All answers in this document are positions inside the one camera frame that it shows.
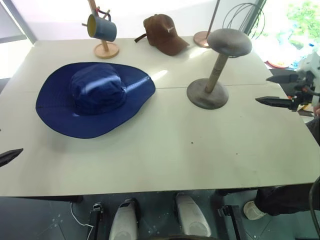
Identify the white shoe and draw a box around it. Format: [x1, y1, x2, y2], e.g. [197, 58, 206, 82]
[243, 199, 268, 221]

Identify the black table leg foot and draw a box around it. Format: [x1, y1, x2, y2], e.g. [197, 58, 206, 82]
[216, 204, 244, 240]
[88, 200, 105, 240]

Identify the brown baseball cap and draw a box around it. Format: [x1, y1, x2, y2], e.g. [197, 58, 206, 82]
[134, 14, 191, 57]

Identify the silver robot foot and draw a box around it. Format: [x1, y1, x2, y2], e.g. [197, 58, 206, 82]
[108, 197, 141, 240]
[174, 193, 212, 238]

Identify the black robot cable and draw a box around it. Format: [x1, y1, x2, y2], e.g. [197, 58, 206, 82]
[308, 174, 320, 240]

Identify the white floor cable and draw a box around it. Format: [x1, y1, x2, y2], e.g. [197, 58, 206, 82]
[70, 201, 95, 229]

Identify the person's dark trouser leg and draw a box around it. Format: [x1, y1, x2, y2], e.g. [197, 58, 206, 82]
[254, 117, 320, 217]

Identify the copper round-base pole stand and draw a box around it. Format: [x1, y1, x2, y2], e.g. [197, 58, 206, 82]
[193, 0, 221, 49]

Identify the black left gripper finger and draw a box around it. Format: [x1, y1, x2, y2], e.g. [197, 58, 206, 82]
[0, 148, 24, 168]

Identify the grey hat stand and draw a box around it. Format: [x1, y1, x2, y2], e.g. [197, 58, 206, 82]
[186, 28, 252, 110]

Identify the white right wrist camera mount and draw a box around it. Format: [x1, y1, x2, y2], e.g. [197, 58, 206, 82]
[298, 50, 320, 87]

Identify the silver robot left foot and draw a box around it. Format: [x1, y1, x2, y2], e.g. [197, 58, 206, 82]
[108, 197, 141, 240]

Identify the blue mug yellow inside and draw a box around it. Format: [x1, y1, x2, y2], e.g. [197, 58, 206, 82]
[86, 13, 118, 41]

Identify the blue wide-brim sun hat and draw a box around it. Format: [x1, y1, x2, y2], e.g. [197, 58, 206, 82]
[35, 61, 157, 139]

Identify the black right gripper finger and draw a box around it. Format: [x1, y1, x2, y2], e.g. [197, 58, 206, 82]
[265, 73, 300, 85]
[255, 95, 297, 112]

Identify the orange plate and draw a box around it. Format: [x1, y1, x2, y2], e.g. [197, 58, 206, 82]
[267, 59, 291, 69]

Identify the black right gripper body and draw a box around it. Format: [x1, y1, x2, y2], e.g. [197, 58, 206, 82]
[289, 79, 318, 113]

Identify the silver robot right foot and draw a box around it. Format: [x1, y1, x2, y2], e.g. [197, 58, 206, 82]
[174, 193, 212, 238]

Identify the wooden mug tree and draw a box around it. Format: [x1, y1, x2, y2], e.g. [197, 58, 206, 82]
[81, 0, 120, 59]

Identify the black wire sphere frame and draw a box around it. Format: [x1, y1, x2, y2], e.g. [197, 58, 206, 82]
[222, 2, 266, 40]

